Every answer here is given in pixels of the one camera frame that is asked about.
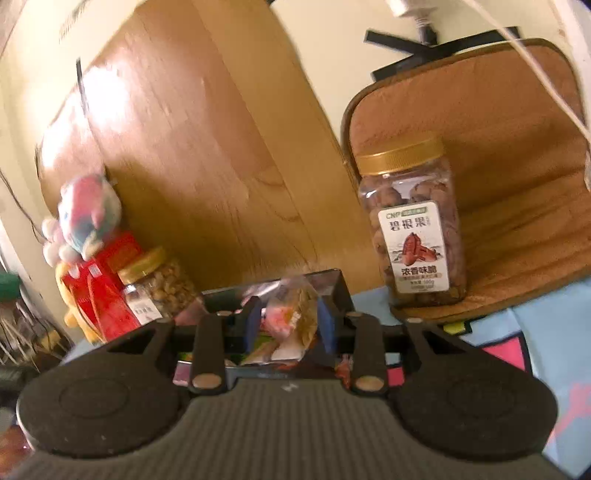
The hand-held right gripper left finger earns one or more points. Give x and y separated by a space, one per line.
251 325

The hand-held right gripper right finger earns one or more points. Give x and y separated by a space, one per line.
328 325

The clear nut bag yellow stripe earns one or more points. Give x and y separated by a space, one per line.
295 323

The black box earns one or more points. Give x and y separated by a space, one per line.
344 295

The red snack packet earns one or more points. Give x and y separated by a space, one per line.
344 371

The green snack packet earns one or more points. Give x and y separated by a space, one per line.
185 357

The clear peanut jar gold lid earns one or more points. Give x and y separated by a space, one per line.
171 286

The clear pecan jar gold lid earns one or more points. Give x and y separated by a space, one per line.
415 249

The red gift bag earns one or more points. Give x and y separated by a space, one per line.
111 304

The yellow plush toy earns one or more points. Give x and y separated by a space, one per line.
74 318

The wooden board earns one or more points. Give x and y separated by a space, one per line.
207 138

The pink and white plush toy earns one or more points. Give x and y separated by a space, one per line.
87 217

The brown cushion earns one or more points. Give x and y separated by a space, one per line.
508 184

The green lid container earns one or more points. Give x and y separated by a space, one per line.
8 286

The white charger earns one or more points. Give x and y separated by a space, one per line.
406 7

